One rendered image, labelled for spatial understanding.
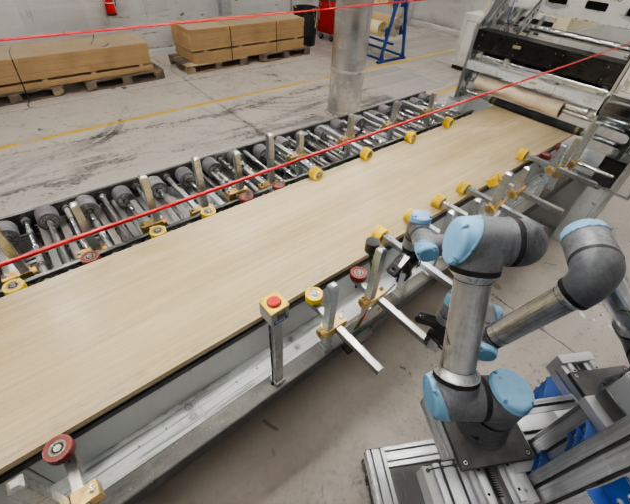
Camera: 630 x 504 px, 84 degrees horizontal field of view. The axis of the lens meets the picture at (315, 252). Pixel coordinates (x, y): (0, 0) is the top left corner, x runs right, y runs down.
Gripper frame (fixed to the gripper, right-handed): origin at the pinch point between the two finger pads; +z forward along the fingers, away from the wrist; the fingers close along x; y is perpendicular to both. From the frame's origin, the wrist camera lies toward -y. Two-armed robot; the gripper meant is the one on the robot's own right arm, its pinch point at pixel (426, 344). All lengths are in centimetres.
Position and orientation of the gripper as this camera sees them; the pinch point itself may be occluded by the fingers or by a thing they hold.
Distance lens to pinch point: 159.4
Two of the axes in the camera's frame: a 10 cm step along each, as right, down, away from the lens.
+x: 7.7, -4.1, 4.8
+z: -0.5, 7.2, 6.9
